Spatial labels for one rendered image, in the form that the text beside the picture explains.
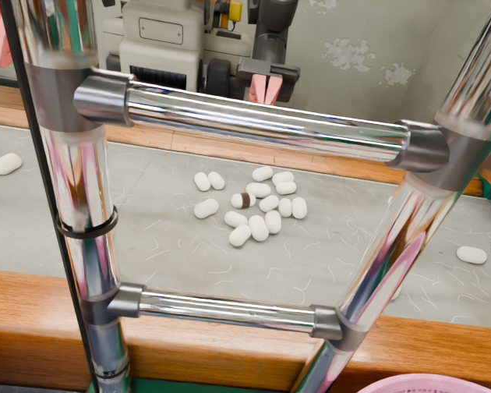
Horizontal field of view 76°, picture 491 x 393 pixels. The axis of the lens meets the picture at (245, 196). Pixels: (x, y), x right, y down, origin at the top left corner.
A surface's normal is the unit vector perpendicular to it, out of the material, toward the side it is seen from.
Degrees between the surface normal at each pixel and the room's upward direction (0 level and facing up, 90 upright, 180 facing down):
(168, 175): 0
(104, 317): 90
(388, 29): 90
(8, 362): 90
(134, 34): 98
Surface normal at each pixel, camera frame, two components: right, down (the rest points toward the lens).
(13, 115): 0.10, -0.17
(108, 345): 0.43, 0.58
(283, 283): 0.16, -0.81
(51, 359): -0.02, 0.57
